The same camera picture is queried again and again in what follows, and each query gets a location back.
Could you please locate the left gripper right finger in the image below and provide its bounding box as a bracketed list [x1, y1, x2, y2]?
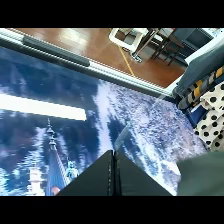
[114, 149, 174, 197]

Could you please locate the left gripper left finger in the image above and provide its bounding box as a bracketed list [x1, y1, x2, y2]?
[57, 149, 115, 197]

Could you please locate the dark green garment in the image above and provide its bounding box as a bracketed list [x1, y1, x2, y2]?
[176, 150, 224, 197]

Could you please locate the blue garment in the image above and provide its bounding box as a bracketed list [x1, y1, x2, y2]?
[185, 101, 209, 129]

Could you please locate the white black-dotted garment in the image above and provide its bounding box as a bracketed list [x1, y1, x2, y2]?
[194, 80, 224, 153]

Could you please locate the grey yellow striped garment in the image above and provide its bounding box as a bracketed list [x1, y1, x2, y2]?
[177, 65, 224, 111]

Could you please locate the dark grey garment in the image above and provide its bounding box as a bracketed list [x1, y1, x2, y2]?
[172, 42, 224, 100]

